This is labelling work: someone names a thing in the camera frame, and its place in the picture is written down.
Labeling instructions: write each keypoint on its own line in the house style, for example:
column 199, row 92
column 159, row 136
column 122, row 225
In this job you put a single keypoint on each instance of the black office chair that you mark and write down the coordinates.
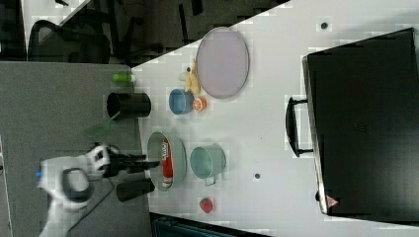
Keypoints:
column 52, row 43

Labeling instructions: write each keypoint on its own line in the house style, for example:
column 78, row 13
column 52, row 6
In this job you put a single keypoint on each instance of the silver toaster oven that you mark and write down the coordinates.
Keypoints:
column 363, row 109

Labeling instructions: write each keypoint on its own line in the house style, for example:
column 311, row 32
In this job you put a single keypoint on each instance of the green metal mug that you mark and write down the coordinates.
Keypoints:
column 207, row 162

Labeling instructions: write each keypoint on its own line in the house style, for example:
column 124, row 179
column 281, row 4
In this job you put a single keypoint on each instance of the green slotted spatula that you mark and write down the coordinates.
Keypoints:
column 100, row 128

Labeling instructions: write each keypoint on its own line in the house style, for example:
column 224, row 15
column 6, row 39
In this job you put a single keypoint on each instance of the large red toy strawberry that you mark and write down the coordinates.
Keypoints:
column 206, row 205

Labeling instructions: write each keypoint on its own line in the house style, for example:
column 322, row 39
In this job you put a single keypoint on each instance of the blue bowl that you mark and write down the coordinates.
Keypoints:
column 180, row 102

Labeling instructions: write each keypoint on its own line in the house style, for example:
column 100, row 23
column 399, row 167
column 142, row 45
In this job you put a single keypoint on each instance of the small black cup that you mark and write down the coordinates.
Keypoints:
column 134, row 189

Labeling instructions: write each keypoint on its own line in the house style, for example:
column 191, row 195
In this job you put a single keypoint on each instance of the blue metal frame rail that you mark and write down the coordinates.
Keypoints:
column 169, row 226

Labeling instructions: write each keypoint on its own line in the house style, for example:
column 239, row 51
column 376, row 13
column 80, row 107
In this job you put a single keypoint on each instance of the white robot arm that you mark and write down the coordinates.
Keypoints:
column 68, row 181

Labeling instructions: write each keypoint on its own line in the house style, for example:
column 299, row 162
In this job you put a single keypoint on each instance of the large black pot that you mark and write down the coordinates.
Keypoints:
column 128, row 105

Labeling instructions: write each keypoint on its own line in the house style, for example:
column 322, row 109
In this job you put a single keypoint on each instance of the red plush ketchup bottle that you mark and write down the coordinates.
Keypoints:
column 167, row 164

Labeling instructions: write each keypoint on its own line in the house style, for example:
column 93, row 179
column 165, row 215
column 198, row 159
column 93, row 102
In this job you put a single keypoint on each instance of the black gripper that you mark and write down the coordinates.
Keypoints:
column 126, row 162

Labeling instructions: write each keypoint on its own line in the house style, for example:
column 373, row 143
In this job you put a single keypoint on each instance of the grey round plate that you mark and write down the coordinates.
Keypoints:
column 222, row 63

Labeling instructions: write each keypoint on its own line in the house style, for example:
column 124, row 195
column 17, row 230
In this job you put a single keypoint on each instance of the green bottle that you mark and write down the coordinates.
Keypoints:
column 123, row 78

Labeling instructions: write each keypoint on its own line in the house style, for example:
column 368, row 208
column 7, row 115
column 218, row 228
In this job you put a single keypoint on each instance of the green oval strainer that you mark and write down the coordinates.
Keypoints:
column 179, row 161

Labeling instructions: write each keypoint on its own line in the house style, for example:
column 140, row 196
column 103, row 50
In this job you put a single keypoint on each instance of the orange slice toy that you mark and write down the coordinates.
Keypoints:
column 200, row 104

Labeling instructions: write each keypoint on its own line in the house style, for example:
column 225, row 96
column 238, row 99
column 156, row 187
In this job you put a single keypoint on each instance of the yellow toy banana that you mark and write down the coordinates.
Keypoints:
column 191, row 80

